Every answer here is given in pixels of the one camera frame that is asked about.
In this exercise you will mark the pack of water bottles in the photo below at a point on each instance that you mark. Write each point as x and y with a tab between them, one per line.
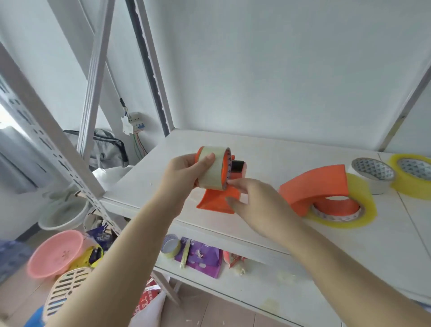
13	259

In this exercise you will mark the beige slotted plastic stool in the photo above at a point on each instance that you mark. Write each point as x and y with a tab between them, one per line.
64	289

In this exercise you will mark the purple plastic bag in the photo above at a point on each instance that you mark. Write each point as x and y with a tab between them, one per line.
205	262

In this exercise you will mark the person's right hand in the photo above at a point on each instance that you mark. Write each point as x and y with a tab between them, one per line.
269	215

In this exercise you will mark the silver wall strip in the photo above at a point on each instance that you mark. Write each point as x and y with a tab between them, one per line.
407	107

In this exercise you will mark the orange tape dispenser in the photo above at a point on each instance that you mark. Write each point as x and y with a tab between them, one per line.
215	202
313	185

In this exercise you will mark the blue packet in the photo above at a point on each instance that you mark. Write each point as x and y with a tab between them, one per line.
99	235

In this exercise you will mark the person's left forearm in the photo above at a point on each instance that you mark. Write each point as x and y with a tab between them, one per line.
118	269

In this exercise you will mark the white circuit breaker box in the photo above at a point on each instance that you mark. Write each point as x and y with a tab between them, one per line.
133	123

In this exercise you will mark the white tape roll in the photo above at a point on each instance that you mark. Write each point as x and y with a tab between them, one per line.
377	185

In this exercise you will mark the white aluminium rail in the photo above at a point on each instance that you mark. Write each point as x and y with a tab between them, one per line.
96	77

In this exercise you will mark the white and dark shelf post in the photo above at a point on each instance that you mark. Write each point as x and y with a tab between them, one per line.
148	67

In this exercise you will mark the person's left hand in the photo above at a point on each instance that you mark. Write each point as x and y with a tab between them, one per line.
178	182

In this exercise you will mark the blue mat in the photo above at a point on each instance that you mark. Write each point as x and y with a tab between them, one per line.
35	320

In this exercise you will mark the yellow tape roll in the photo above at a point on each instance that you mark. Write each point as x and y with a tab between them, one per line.
414	188
362	192

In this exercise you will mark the grey bag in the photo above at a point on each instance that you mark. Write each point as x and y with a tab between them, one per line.
107	151

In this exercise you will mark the white red-printed plastic bag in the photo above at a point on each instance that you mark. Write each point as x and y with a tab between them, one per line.
148	306

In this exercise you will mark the pink plastic basin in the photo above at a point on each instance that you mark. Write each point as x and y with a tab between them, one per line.
54	254

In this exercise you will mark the yellow packet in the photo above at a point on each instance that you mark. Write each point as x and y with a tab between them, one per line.
82	261

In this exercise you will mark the white plastic basin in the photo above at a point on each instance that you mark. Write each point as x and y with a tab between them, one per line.
60	215

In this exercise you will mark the red and white packet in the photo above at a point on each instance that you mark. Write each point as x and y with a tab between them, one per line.
232	259

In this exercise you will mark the white perforated shelf post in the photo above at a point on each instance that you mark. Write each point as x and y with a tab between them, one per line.
50	141

